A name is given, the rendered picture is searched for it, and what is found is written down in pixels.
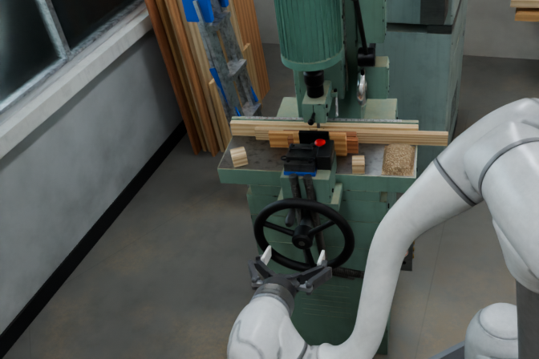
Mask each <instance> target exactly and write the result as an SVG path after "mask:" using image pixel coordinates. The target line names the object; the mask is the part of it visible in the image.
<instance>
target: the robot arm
mask: <svg viewBox="0 0 539 359"><path fill-rule="evenodd" d="M483 200H484V201H485V203H486V204H487V205H488V209H489V211H490V213H491V215H492V224H493V226H494V228H495V231H496V234H497V237H498V240H499V242H500V246H501V249H502V252H503V255H504V259H505V263H506V265H507V268H508V270H509V271H510V273H511V274H512V276H513V277H514V278H515V279H516V285H517V305H513V304H508V303H495V304H492V305H489V306H487V307H485V308H484V309H481V310H479V311H478V312H477V313H476V315H475V316H474V317H473V318H472V319H471V321H470V323H469V325H468V328H467V331H466V335H465V342H464V359H539V99H537V98H531V99H529V98H524V99H520V100H517V101H515V102H512V103H509V104H506V105H504V106H503V107H500V108H498V109H496V110H495V111H492V112H491V113H489V114H487V115H486V116H485V117H483V118H482V119H480V120H478V121H477V122H476V123H474V124H473V125H472V126H471V127H469V128H468V129H467V130H466V131H464V132H463V133H461V134H460V135H459V136H457V137H456V138H455V139H454V140H453V141H452V142H451V143H450V144H449V145H448V146H447V147H446V148H445V149H444V150H443V151H442V152H441V153H440V154H439V155H438V156H437V157H436V158H435V159H434V160H433V161H432V162H431V163H430V164H429V165H428V167H427V168H426V169H425V170H424V172H423V173H422V174H421V175H420V177H419V178H418V179H417V180H416V181H415V182H414V183H413V184H412V185H411V186H410V187H409V188H408V189H407V191H406V192H405V193H404V194H403V195H402V196H401V197H400V198H399V199H398V200H397V202H396V203H395V204H394V205H393V206H392V207H391V209H390V210H389V211H388V213H387V214H386V215H385V216H384V218H383V220H382V221H381V223H380V224H379V226H378V228H377V230H376V232H375V235H374V237H373V240H372V242H371V246H370V250H369V253H368V258H367V265H366V269H365V274H364V278H363V287H362V292H361V297H360V301H359V309H358V314H357V318H356V322H355V327H354V330H353V333H352V334H351V336H350V337H349V338H348V339H347V340H346V341H345V342H343V343H342V344H341V345H331V344H329V343H323V344H321V345H312V346H309V345H308V344H307V343H306V342H305V341H304V340H303V339H302V337H301V336H300V335H299V333H298V331H297V330H296V328H295V327H294V325H293V323H292V321H291V319H290V318H291V315H292V313H293V311H294V298H295V296H296V293H297V292H299V291H303V292H306V295H307V296H309V295H311V294H312V292H313V291H314V290H315V289H316V288H318V287H319V286H321V285H322V284H324V283H325V282H327V281H328V280H329V279H330V278H332V267H327V260H325V250H322V252H321V254H320V257H319V259H318V263H317V267H314V268H311V269H309V270H306V271H305V272H301V273H300V272H296V273H294V274H282V273H278V274H276V273H275V272H274V271H273V270H270V269H269V268H268V267H267V266H266V265H267V264H268V262H269V260H270V257H271V256H272V252H271V245H269V246H268V247H267V249H266V250H265V252H264V254H263V255H262V254H261V255H260V256H256V260H255V261H253V260H248V270H249V274H250V277H251V281H252V290H256V289H257V291H256V292H255V293H254V295H253V298H252V299H251V301H250V302H249V304H248V305H246V306H245V307H244V308H243V309H242V311H241V312H240V314H239V316H238V317H237V319H236V321H235V323H234V325H233V328H232V330H231V333H230V336H229V341H228V345H227V359H372V358H373V356H374V355H375V354H376V352H377V350H378V348H379V346H380V343H381V341H382V339H383V334H384V331H385V328H386V325H387V319H388V316H389V312H390V309H391V303H392V300H393V296H394V293H395V287H396V285H397V281H398V278H399V272H400V269H401V265H402V263H403V259H404V257H405V254H406V252H407V250H408V249H409V247H410V246H411V244H412V243H413V241H414V240H415V239H416V238H417V237H418V236H420V235H421V234H422V233H424V232H426V231H427V230H428V229H430V228H432V227H434V226H436V225H437V224H440V223H442V222H444V221H445V220H447V219H449V218H451V217H453V216H456V215H458V214H460V213H461V212H464V211H466V210H468V209H470V208H472V207H474V206H475V205H477V204H478V203H480V202H482V201H483ZM257 270H258V271H259V273H260V274H261V275H262V276H263V277H264V278H265V279H264V280H263V281H262V280H261V279H260V277H259V276H257ZM296 278H297V279H296ZM257 287H259V288H257Z"/></svg>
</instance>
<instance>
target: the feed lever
mask: <svg viewBox="0 0 539 359"><path fill-rule="evenodd" d="M351 1H353V3H354V7H355V14H356V18H357V23H358V27H359V34H360V38H361V42H362V46H363V47H360V48H359V50H358V66H359V67H374V66H375V48H374V47H367V41H366V37H365V32H364V28H363V20H362V15H361V10H360V6H359V0H351Z"/></svg>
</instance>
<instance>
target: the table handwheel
mask: <svg viewBox="0 0 539 359"><path fill-rule="evenodd" d="M289 208H301V209H304V217H303V219H302V220H301V223H300V225H298V226H297V227H296V228H295V229H294V230H291V229H288V228H283V227H281V226H278V225H276V224H272V223H270V222H268V221H266V220H267V218H268V217H269V216H271V215H272V214H274V213H275V212H278V211H281V210H284V209H289ZM310 211H313V212H317V213H319V214H322V215H324V216H325V217H327V218H329V219H330V220H329V221H327V222H325V223H324V224H321V225H319V226H317V227H316V228H312V227H313V220H312V219H311V215H310ZM335 224H336V225H337V226H338V227H339V228H340V230H341V231H342V234H343V236H344V240H345V244H344V248H343V250H342V252H341V253H340V254H339V255H338V256H337V257H335V258H334V259H333V260H329V261H327V267H332V270H333V269H336V268H338V267H340V266H341V265H343V264H345V263H346V262H347V261H348V259H349V258H350V257H351V255H352V253H353V251H354V248H355V237H354V233H353V231H352V229H351V226H350V225H349V224H348V222H347V221H346V220H345V219H344V217H343V216H341V215H340V214H339V213H338V212H336V211H335V210H334V209H333V208H331V207H329V206H327V205H325V204H322V203H319V202H317V201H314V200H308V199H303V198H288V199H283V200H278V201H275V202H273V203H271V204H268V205H267V206H265V207H264V208H263V209H262V210H261V211H260V212H259V213H258V215H257V217H256V220H255V222H254V226H253V232H254V236H255V239H256V241H257V244H258V245H259V247H260V248H261V250H262V251H263V252H265V250H266V249H267V247H268V246H269V245H270V244H269V243H268V242H267V240H266V238H265V235H264V232H263V228H264V227H267V228H271V229H273V230H276V231H279V232H282V233H284V234H286V235H289V236H292V243H293V245H294V246H295V247H296V248H299V249H304V250H305V252H306V256H307V259H308V261H309V263H303V262H299V261H296V260H291V259H289V258H287V257H285V256H283V255H282V254H280V253H279V252H277V251H276V250H274V249H273V248H272V247H271V252H272V256H271V257H270V259H271V260H273V261H275V262H276V263H278V264H280V265H282V266H284V267H286V268H289V269H292V270H295V271H299V272H305V271H306V270H309V269H311V268H314V267H317V263H316V264H315V262H314V258H313V256H312V253H311V250H310V248H311V247H312V245H313V242H314V235H315V234H317V233H319V232H321V231H322V230H324V229H326V228H328V227H330V226H332V225H335Z"/></svg>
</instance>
